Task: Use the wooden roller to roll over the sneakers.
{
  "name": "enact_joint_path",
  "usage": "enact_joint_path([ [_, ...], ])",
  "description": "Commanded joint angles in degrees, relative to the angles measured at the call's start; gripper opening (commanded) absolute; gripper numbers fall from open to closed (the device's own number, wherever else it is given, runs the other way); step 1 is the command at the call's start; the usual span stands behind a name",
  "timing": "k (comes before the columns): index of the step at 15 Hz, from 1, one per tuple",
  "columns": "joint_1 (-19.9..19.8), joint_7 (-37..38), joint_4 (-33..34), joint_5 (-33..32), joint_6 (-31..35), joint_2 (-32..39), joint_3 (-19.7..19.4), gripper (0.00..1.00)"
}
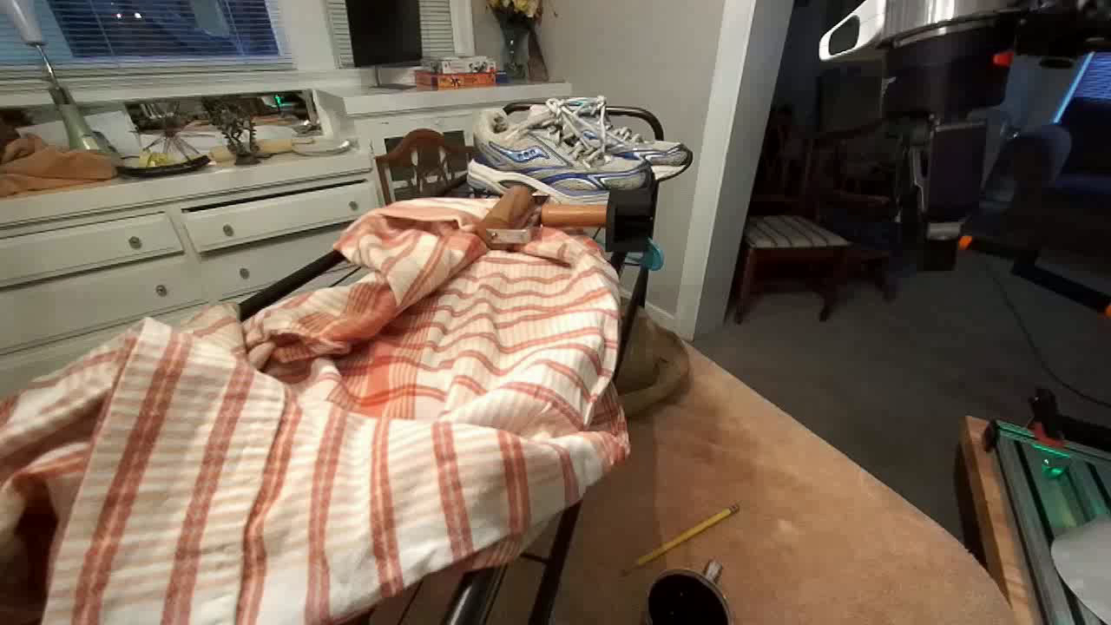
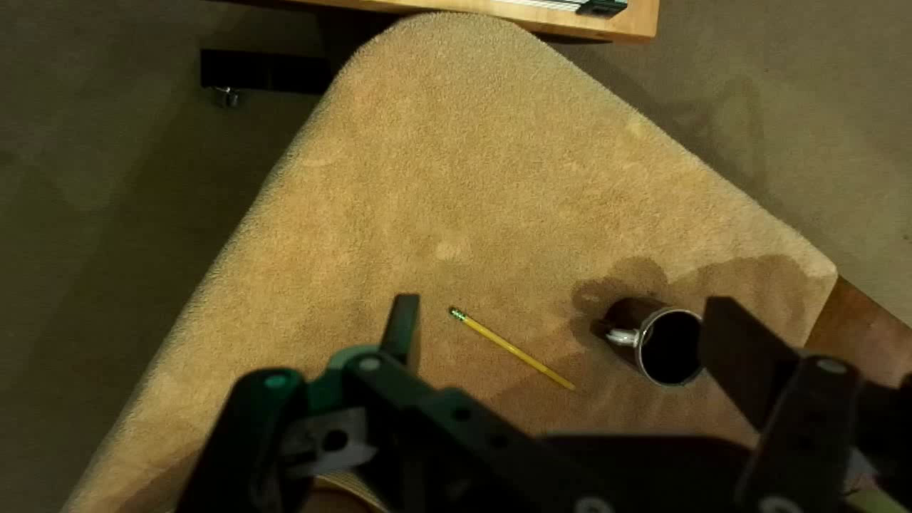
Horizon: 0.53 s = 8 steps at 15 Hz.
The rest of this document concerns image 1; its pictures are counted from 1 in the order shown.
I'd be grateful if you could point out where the white blue sneaker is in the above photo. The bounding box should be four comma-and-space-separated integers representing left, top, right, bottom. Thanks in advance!
544, 93, 691, 176
470, 109, 649, 201

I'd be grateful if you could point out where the wooden roller with black handle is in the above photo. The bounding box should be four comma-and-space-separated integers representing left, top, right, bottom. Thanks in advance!
477, 187, 608, 247

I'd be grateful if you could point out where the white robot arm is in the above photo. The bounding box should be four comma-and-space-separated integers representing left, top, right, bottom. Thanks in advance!
817, 0, 1111, 123

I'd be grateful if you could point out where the tan straw hat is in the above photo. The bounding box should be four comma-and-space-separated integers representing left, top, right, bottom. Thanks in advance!
619, 311, 691, 417

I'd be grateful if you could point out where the teal plastic hanger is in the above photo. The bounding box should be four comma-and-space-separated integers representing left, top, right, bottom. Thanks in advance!
635, 238, 666, 271

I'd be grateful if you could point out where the black metal shoe rack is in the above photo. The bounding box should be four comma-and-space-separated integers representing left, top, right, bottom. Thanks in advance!
235, 102, 670, 625

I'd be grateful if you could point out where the orange striped white shirt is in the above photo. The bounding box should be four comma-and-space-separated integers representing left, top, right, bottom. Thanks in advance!
0, 198, 627, 625

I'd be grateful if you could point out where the wooden chair back carved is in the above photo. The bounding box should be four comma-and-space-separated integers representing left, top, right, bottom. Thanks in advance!
374, 130, 472, 206

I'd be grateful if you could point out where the dark vase with flowers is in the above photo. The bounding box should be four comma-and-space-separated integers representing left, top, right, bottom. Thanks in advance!
487, 0, 542, 83

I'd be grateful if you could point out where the yellow pencil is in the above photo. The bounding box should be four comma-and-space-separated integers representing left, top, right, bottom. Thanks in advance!
633, 508, 741, 569

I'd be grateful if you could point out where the orange box on shelf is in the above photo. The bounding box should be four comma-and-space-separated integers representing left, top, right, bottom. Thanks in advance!
435, 57, 500, 89

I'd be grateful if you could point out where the dark wooden chair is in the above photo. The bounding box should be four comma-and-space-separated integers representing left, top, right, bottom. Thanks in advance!
735, 109, 895, 318

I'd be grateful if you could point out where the black cup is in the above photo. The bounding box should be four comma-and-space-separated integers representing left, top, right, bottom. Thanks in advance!
647, 561, 729, 625

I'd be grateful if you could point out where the tan tablecloth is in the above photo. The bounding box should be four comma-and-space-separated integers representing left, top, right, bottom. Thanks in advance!
551, 359, 1014, 625

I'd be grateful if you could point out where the white dresser with drawers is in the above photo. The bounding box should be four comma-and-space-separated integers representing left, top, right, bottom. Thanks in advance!
0, 83, 568, 394

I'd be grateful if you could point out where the silver lamp base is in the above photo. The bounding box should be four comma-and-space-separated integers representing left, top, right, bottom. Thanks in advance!
0, 0, 118, 156

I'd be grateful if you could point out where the brown cloth on dresser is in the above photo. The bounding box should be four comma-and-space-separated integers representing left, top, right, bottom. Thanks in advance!
0, 137, 113, 198

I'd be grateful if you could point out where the green lit robot base rail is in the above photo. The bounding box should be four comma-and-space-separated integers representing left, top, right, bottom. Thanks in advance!
983, 390, 1111, 625

